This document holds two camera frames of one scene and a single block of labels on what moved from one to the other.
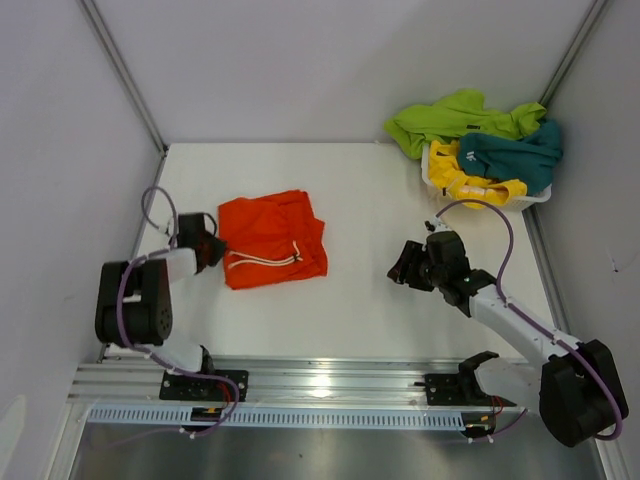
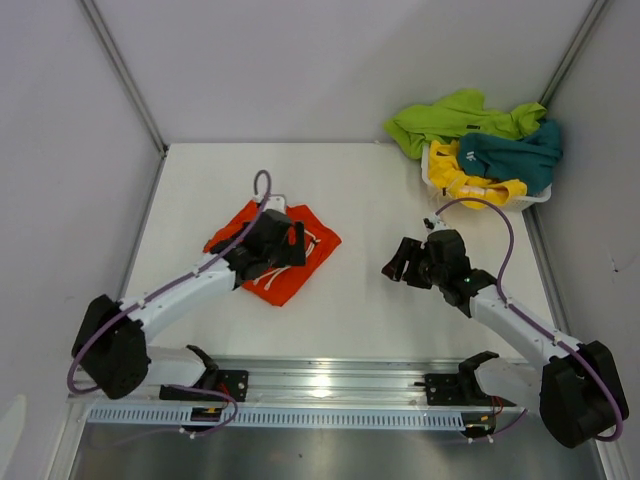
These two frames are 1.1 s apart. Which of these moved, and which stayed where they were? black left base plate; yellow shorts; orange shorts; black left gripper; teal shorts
Moved: orange shorts; black left gripper
Stayed: black left base plate; teal shorts; yellow shorts
